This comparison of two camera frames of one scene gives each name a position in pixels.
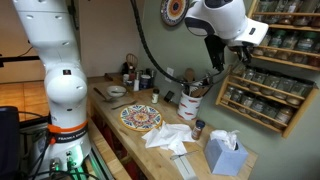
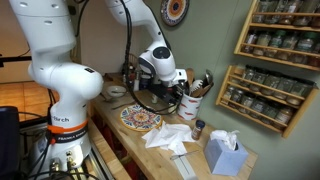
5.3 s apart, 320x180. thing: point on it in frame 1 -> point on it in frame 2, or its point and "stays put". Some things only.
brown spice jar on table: (198, 129) stays put
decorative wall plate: (173, 12) stays put
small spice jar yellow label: (155, 96) stays put
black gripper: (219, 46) -> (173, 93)
